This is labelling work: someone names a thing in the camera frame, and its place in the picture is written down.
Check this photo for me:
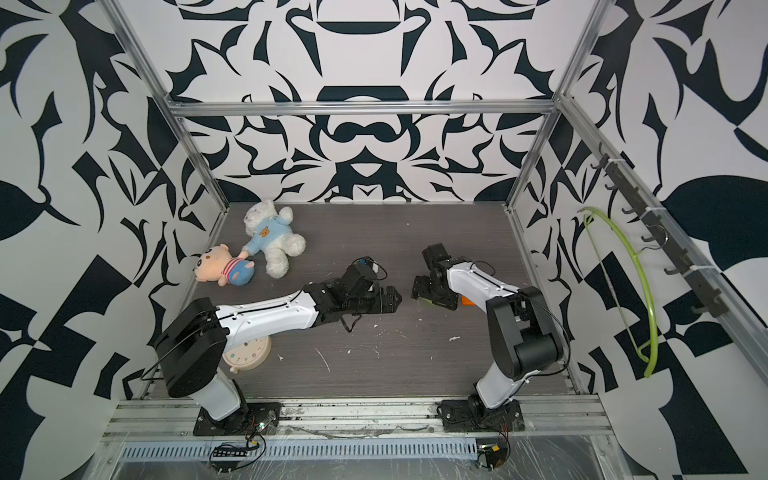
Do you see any green hoop hanger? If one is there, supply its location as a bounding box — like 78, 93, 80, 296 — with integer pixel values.
578, 206, 659, 378

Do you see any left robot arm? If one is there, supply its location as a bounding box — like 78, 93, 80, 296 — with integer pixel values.
153, 257, 402, 422

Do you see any black connector box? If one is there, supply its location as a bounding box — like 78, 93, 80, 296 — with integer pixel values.
475, 444, 509, 471
207, 443, 252, 472

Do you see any black hook rack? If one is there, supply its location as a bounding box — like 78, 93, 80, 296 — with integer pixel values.
592, 152, 730, 318

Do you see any aluminium frame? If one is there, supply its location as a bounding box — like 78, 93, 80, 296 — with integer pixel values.
105, 1, 767, 473

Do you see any cream round toy clock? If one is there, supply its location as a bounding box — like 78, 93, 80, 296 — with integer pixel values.
223, 336, 272, 374

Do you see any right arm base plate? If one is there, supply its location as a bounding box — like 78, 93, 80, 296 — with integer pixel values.
436, 395, 526, 433

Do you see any white teddy bear blue shirt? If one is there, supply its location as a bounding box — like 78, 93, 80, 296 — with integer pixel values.
238, 200, 306, 279

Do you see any white cable duct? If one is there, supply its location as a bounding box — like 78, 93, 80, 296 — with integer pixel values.
120, 437, 478, 462

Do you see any black connector box left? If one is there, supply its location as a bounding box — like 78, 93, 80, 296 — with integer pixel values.
207, 443, 252, 472

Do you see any pink doll plush toy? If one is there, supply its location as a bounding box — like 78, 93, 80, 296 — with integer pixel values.
194, 244, 255, 287

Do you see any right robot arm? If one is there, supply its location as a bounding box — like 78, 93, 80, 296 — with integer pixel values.
412, 243, 566, 410

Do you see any black connector box right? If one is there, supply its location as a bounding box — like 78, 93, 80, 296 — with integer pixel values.
475, 444, 509, 471

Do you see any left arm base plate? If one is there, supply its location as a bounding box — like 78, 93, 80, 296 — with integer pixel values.
193, 402, 283, 437

